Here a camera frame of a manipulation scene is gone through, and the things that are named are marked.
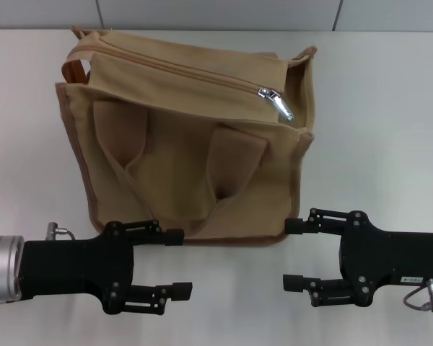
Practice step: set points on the silver metal zipper pull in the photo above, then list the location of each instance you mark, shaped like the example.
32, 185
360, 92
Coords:
281, 106

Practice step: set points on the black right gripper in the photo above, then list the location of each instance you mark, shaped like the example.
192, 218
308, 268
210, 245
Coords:
400, 259

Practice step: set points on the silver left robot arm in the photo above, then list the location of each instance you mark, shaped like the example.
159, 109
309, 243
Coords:
1, 272

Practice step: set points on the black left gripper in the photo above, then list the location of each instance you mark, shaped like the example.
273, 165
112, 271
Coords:
75, 266

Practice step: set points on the khaki canvas food bag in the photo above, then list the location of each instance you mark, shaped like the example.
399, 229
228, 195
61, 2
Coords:
187, 151

